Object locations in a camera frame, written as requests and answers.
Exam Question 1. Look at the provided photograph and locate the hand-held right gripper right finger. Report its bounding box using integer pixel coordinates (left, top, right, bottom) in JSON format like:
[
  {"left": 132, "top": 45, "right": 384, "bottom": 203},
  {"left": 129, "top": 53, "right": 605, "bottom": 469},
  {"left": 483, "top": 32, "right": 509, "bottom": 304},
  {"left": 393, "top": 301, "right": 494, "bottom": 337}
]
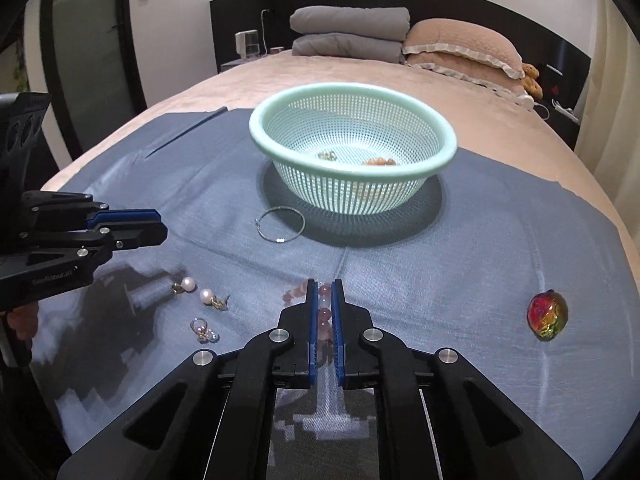
[{"left": 332, "top": 277, "right": 585, "bottom": 480}]

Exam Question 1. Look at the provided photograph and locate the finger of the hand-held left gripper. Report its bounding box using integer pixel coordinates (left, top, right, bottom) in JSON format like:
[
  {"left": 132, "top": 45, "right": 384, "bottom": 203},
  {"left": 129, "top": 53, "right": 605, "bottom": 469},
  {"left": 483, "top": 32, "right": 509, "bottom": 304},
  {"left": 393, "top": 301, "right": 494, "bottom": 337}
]
[
  {"left": 20, "top": 190, "right": 164, "bottom": 235},
  {"left": 65, "top": 220, "right": 169, "bottom": 267}
]

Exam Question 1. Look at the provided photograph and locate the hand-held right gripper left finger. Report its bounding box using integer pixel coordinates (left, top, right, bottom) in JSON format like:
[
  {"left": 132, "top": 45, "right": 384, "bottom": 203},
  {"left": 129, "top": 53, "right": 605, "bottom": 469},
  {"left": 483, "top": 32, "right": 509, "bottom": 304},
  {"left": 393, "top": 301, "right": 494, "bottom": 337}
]
[{"left": 57, "top": 278, "right": 319, "bottom": 480}]

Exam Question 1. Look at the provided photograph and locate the pink beaded bracelet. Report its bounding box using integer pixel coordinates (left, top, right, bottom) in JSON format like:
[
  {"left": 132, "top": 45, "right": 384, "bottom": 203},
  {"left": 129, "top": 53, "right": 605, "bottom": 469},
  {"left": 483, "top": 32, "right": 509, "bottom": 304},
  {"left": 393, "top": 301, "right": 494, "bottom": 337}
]
[{"left": 284, "top": 281, "right": 347, "bottom": 347}]

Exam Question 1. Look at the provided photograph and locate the mint green plastic basket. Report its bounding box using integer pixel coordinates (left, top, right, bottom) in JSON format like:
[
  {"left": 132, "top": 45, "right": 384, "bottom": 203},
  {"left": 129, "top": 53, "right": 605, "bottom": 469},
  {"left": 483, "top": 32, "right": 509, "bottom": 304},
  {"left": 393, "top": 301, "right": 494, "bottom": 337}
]
[{"left": 248, "top": 85, "right": 458, "bottom": 217}]

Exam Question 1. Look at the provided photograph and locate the person's left hand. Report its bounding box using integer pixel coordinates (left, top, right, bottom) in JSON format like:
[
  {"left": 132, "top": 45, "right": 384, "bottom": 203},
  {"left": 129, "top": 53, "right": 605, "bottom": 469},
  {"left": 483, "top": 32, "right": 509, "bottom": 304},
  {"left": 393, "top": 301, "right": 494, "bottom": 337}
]
[{"left": 9, "top": 304, "right": 39, "bottom": 345}]

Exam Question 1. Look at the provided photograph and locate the thin silver bangle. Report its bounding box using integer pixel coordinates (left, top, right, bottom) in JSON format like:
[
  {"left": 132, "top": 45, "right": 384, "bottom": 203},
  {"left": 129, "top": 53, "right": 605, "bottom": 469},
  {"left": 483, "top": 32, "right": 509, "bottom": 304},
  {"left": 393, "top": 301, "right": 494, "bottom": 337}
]
[{"left": 254, "top": 206, "right": 307, "bottom": 244}]

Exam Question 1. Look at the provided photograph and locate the blue grey cloth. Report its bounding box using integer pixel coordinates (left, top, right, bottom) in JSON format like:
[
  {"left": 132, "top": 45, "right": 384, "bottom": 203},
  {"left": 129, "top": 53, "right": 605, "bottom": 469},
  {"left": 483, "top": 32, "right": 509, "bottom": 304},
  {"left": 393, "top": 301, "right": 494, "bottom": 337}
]
[{"left": 29, "top": 106, "right": 624, "bottom": 480}]

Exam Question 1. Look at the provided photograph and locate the frosted glass door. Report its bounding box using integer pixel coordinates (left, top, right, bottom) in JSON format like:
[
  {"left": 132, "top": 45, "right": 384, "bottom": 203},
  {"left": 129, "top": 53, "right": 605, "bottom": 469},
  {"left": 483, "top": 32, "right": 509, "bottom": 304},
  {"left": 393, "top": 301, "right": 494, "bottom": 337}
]
[{"left": 39, "top": 0, "right": 149, "bottom": 161}]

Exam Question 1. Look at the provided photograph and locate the bedside table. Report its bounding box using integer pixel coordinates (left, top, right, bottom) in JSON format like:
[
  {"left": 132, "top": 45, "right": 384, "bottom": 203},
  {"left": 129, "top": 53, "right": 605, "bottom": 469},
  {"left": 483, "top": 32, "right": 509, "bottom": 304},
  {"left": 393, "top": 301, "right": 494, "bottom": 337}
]
[{"left": 218, "top": 55, "right": 267, "bottom": 75}]

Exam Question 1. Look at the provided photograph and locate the red green glass pendant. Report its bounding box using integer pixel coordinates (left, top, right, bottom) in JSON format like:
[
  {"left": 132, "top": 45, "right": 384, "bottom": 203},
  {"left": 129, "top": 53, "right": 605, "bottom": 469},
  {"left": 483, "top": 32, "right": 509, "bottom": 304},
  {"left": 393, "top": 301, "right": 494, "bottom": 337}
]
[{"left": 526, "top": 288, "right": 570, "bottom": 343}]

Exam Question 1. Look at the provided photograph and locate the small white appliance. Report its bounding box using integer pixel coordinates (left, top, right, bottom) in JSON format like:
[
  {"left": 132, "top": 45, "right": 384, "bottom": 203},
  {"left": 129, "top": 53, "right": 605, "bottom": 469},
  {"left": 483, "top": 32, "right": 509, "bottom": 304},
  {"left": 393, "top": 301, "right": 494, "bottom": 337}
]
[{"left": 234, "top": 30, "right": 261, "bottom": 59}]

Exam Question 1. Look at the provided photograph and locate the beige bed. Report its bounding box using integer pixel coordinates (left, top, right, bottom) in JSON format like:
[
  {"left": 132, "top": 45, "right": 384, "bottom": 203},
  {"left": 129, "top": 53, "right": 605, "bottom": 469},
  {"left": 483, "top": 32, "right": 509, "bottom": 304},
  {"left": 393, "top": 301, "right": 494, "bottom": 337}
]
[{"left": 40, "top": 48, "right": 637, "bottom": 321}]

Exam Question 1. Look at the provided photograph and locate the folded grey blanket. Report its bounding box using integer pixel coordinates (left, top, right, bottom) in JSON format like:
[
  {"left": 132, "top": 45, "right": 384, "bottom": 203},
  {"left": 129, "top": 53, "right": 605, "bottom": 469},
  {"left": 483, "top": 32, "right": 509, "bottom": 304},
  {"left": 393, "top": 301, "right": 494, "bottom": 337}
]
[
  {"left": 289, "top": 6, "right": 412, "bottom": 43},
  {"left": 291, "top": 32, "right": 407, "bottom": 65}
]

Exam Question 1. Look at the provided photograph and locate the white charger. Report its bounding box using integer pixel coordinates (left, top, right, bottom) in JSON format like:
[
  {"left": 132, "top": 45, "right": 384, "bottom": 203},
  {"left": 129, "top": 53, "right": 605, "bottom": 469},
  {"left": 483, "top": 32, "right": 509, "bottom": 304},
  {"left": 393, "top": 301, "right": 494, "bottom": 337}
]
[{"left": 515, "top": 92, "right": 552, "bottom": 121}]

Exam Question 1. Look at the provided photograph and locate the pink ruffled pillow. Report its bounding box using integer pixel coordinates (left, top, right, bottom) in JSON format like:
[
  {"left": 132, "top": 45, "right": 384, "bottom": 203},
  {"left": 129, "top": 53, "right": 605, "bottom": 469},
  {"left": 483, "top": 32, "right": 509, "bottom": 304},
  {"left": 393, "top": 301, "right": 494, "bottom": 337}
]
[{"left": 402, "top": 18, "right": 527, "bottom": 96}]

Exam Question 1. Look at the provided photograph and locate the brown teddy bear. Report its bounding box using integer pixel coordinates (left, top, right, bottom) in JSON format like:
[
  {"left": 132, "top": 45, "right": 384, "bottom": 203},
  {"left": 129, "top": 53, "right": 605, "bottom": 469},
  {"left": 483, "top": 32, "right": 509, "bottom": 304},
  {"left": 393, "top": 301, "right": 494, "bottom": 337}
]
[{"left": 520, "top": 62, "right": 545, "bottom": 101}]

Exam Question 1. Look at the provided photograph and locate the white power strip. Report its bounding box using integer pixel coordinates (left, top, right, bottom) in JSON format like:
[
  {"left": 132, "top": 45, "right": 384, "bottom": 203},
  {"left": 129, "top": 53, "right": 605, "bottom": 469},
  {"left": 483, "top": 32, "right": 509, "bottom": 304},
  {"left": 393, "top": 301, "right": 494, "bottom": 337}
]
[{"left": 551, "top": 99, "right": 581, "bottom": 121}]

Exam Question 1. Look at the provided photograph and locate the cream curtain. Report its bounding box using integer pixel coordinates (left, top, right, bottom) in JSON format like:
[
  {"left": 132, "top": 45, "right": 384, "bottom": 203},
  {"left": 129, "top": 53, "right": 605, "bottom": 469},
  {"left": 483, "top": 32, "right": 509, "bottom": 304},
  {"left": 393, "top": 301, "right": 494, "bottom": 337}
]
[{"left": 574, "top": 0, "right": 640, "bottom": 281}]

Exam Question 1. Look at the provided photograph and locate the black headboard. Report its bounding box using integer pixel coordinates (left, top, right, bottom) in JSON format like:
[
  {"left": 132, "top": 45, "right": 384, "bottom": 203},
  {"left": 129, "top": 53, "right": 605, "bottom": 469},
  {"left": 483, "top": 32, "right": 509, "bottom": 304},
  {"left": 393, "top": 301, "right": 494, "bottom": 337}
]
[{"left": 209, "top": 0, "right": 594, "bottom": 152}]

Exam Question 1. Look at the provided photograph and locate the small silver ring earring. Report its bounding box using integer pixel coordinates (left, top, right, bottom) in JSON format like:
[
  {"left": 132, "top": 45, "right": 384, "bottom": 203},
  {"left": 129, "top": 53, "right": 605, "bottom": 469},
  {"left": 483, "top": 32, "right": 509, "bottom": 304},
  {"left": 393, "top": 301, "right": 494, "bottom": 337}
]
[{"left": 189, "top": 317, "right": 221, "bottom": 344}]

